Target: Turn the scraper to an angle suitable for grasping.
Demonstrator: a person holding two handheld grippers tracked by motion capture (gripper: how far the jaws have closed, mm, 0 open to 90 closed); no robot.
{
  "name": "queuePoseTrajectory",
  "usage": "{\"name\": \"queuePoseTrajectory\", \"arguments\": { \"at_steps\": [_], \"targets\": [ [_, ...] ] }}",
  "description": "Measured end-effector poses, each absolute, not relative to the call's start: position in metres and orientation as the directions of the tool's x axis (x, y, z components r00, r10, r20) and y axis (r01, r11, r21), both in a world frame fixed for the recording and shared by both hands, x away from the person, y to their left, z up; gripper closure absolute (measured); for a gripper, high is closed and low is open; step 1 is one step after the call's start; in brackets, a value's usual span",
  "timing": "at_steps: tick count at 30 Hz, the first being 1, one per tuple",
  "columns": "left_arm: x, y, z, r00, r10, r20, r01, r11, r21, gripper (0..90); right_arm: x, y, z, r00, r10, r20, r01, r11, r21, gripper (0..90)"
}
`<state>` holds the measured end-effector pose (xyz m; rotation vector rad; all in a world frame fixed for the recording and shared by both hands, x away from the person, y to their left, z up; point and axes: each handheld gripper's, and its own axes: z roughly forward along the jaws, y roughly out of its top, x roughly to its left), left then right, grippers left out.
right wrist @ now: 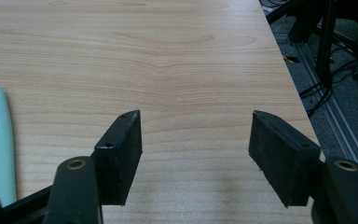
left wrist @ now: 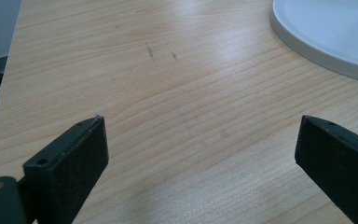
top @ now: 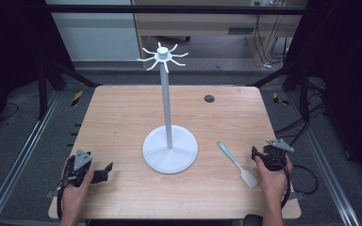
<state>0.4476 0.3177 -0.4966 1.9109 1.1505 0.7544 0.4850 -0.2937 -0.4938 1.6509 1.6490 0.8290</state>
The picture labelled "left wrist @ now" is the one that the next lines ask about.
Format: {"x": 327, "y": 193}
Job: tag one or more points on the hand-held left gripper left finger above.
{"x": 65, "y": 168}

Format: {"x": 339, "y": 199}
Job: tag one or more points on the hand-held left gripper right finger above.
{"x": 338, "y": 161}

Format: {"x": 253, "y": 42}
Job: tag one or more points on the white round lamp base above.
{"x": 329, "y": 28}

